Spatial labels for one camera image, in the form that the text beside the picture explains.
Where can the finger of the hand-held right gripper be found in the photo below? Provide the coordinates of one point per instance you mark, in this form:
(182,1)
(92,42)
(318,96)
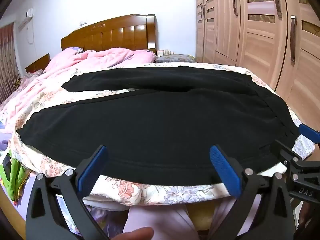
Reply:
(310,133)
(286,152)

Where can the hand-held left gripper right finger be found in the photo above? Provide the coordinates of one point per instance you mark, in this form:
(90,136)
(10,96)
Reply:
(223,170)

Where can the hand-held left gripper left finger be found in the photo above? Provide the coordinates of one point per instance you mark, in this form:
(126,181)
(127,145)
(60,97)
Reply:
(90,172)

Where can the black pants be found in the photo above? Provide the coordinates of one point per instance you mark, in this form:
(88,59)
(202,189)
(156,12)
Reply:
(150,130)

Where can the person's left hand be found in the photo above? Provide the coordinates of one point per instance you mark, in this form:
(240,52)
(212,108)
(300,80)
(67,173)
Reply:
(140,234)

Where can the floral bed sheet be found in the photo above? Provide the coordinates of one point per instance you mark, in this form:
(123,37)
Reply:
(140,192)

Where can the green cloth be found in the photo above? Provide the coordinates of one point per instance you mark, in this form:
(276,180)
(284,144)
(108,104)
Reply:
(17,177)

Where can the pink quilt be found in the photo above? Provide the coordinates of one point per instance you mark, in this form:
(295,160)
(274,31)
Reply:
(75,65)

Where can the wooden wardrobe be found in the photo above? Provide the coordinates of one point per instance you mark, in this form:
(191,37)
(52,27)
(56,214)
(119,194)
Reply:
(262,30)

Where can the brown wooden nightstand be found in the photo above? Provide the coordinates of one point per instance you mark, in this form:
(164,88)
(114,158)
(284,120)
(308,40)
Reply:
(37,63)

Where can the nightstand with floral cloth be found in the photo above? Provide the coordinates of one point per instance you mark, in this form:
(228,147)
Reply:
(175,58)

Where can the red patterned curtain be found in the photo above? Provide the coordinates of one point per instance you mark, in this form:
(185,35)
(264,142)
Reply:
(8,60)

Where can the wooden bed headboard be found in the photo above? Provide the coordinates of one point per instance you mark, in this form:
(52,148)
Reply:
(112,33)

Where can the white air conditioner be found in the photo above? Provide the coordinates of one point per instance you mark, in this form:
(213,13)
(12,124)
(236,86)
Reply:
(24,22)

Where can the white wall socket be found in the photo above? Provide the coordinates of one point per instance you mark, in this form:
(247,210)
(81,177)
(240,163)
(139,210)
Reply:
(83,23)

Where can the white wall box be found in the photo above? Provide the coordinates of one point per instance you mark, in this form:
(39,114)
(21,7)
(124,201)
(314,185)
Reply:
(30,13)

